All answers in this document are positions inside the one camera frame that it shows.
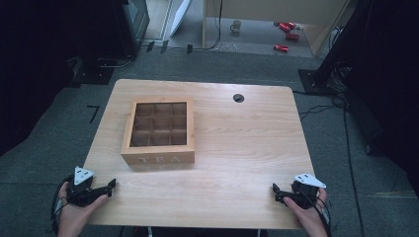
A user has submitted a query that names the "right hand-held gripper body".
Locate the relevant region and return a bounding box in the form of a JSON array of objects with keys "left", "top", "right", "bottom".
[{"left": 280, "top": 173, "right": 327, "bottom": 210}]

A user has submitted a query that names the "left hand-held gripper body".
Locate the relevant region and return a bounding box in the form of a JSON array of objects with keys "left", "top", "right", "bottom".
[{"left": 66, "top": 166, "right": 111, "bottom": 208}]

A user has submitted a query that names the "person's left hand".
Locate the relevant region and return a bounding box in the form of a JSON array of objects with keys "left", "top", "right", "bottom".
[{"left": 56, "top": 182, "right": 110, "bottom": 237}]

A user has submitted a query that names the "person's right hand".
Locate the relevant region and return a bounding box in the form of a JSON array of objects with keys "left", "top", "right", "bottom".
[{"left": 283, "top": 188, "right": 331, "bottom": 237}]

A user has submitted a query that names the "wooden tea box with compartments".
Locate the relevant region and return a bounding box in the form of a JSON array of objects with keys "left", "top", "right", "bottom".
[{"left": 120, "top": 97, "right": 196, "bottom": 167}]

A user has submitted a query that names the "dark curtain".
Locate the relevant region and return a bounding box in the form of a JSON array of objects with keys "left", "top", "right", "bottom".
[
  {"left": 0, "top": 0, "right": 125, "bottom": 157},
  {"left": 342, "top": 0, "right": 419, "bottom": 198}
]

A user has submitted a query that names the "black monitor cabinet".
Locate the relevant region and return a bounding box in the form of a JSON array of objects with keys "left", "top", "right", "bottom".
[{"left": 112, "top": 0, "right": 151, "bottom": 57}]

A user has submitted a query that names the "white board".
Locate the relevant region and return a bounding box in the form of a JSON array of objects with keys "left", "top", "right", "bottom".
[{"left": 169, "top": 0, "right": 193, "bottom": 38}]

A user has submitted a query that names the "wooden shelf unit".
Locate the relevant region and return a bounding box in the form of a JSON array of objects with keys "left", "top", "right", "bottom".
[{"left": 202, "top": 0, "right": 351, "bottom": 57}]

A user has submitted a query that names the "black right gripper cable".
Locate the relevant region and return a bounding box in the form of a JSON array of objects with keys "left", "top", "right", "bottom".
[{"left": 304, "top": 187, "right": 333, "bottom": 237}]

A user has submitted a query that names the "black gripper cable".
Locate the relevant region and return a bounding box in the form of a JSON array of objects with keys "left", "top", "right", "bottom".
[
  {"left": 50, "top": 175, "right": 74, "bottom": 235},
  {"left": 304, "top": 187, "right": 333, "bottom": 237}
]

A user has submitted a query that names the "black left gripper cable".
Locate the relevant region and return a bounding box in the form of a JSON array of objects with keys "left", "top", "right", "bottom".
[{"left": 50, "top": 175, "right": 74, "bottom": 235}]

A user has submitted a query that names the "black floor cable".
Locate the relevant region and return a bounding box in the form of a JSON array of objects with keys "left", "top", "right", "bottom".
[{"left": 292, "top": 89, "right": 367, "bottom": 237}]

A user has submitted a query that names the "black stand base plate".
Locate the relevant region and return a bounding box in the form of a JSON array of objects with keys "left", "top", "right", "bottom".
[{"left": 67, "top": 56, "right": 116, "bottom": 89}]

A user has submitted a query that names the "black stand with cables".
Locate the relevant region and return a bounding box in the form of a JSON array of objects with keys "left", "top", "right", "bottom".
[{"left": 297, "top": 0, "right": 375, "bottom": 97}]

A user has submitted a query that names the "black hanging cable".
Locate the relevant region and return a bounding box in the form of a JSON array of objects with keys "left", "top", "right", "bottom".
[{"left": 194, "top": 0, "right": 223, "bottom": 51}]

